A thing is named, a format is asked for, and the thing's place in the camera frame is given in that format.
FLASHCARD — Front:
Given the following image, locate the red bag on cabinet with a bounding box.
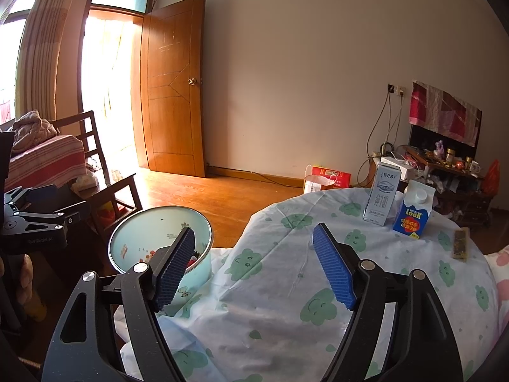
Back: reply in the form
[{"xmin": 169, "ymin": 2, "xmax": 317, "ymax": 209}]
[{"xmin": 481, "ymin": 159, "xmax": 500, "ymax": 197}]

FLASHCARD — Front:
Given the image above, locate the blue white Look carton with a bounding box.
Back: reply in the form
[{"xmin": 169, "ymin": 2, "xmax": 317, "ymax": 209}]
[{"xmin": 393, "ymin": 180, "xmax": 436, "ymax": 239}]

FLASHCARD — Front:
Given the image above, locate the hanging power cable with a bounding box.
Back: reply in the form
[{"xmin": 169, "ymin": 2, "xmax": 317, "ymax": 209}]
[{"xmin": 355, "ymin": 90, "xmax": 404, "ymax": 188}]

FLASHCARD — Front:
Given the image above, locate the tall white milk carton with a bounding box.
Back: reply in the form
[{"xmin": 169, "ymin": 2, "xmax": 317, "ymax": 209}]
[{"xmin": 362, "ymin": 162, "xmax": 400, "ymax": 227}]

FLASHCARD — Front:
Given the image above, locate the dark gold snack bar wrapper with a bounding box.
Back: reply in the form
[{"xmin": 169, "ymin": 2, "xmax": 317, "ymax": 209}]
[{"xmin": 452, "ymin": 228, "xmax": 469, "ymax": 260}]

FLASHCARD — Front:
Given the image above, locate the red white cloth cover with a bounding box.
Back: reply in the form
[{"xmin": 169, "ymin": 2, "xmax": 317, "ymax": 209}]
[{"xmin": 409, "ymin": 80, "xmax": 482, "ymax": 147}]

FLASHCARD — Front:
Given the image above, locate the striped beige curtain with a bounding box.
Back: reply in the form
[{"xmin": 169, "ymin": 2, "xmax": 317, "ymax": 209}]
[{"xmin": 16, "ymin": 0, "xmax": 73, "ymax": 120}]

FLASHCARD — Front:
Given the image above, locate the white green patterned bed sheet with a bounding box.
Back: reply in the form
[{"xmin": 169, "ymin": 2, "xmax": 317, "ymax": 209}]
[{"xmin": 113, "ymin": 186, "xmax": 502, "ymax": 382}]

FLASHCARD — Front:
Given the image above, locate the dark wooden cluttered cabinet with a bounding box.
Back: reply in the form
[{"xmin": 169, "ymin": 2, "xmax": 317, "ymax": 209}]
[{"xmin": 403, "ymin": 125, "xmax": 493, "ymax": 228}]

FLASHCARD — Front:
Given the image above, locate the red gift box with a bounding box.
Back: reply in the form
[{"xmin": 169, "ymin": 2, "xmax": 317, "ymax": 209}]
[{"xmin": 311, "ymin": 166, "xmax": 351, "ymax": 188}]

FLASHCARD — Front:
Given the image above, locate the red striped cushion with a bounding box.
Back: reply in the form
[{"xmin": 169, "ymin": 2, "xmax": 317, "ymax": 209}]
[{"xmin": 4, "ymin": 135, "xmax": 87, "ymax": 191}]

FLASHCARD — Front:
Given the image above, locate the dark wooden chair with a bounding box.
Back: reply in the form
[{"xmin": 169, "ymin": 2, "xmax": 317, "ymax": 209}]
[{"xmin": 50, "ymin": 111, "xmax": 142, "ymax": 227}]

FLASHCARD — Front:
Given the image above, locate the person left hand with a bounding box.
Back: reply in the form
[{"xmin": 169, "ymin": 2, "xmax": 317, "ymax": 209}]
[{"xmin": 10, "ymin": 254, "xmax": 34, "ymax": 306}]

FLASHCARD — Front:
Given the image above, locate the light blue cartoon trash bin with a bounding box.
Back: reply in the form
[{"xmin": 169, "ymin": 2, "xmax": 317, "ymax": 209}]
[{"xmin": 108, "ymin": 205, "xmax": 213, "ymax": 299}]

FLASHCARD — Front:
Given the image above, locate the white snack wrapper red text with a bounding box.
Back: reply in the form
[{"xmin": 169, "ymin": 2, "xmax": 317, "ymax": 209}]
[{"xmin": 121, "ymin": 244, "xmax": 128, "ymax": 259}]

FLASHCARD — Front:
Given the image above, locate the orange wooden door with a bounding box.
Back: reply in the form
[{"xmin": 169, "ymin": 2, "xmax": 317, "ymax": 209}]
[{"xmin": 141, "ymin": 0, "xmax": 206, "ymax": 177}]

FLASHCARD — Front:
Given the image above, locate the red plastic bag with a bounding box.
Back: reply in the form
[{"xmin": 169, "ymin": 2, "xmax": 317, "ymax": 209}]
[{"xmin": 140, "ymin": 250, "xmax": 155, "ymax": 262}]

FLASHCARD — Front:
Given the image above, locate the wall power outlet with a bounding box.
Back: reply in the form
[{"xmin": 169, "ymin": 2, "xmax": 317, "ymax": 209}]
[{"xmin": 387, "ymin": 84, "xmax": 406, "ymax": 97}]

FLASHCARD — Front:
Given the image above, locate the pink white pillow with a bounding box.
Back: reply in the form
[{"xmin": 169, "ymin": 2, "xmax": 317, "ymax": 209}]
[{"xmin": 485, "ymin": 246, "xmax": 509, "ymax": 332}]

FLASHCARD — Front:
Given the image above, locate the pink padded jacket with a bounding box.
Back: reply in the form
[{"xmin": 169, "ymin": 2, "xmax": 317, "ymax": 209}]
[{"xmin": 10, "ymin": 110, "xmax": 58, "ymax": 155}]

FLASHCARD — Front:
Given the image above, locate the white electronic box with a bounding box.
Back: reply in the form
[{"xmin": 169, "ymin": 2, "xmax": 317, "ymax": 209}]
[{"xmin": 380, "ymin": 156, "xmax": 417, "ymax": 181}]

